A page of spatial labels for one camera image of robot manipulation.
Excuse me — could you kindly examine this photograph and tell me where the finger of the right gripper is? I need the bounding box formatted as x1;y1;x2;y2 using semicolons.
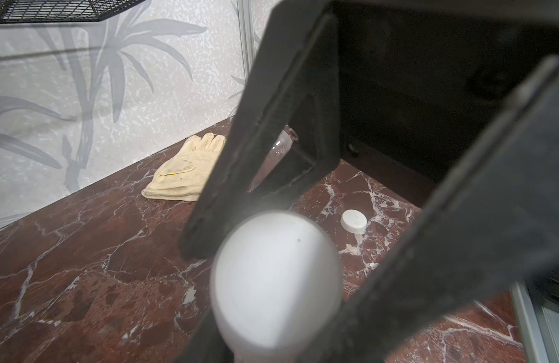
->
179;1;340;260
301;55;559;362

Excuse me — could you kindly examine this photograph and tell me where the clear bottle with blue label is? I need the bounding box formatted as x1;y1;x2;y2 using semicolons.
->
249;126;298;191

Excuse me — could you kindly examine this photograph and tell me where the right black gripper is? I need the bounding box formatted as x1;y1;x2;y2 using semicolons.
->
331;1;559;182

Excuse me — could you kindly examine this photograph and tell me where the aluminium mounting rail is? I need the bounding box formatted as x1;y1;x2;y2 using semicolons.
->
511;267;559;363

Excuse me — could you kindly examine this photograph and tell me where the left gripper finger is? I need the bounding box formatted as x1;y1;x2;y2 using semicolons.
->
174;309;234;363

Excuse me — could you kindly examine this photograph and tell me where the white bottle cap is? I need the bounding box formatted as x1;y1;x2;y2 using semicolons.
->
210;210;343;362
341;210;368;234

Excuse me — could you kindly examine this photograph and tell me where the beige work glove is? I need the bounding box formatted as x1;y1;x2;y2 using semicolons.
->
142;132;226;202

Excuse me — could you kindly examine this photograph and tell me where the black wire basket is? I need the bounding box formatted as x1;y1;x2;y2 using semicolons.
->
0;0;143;24

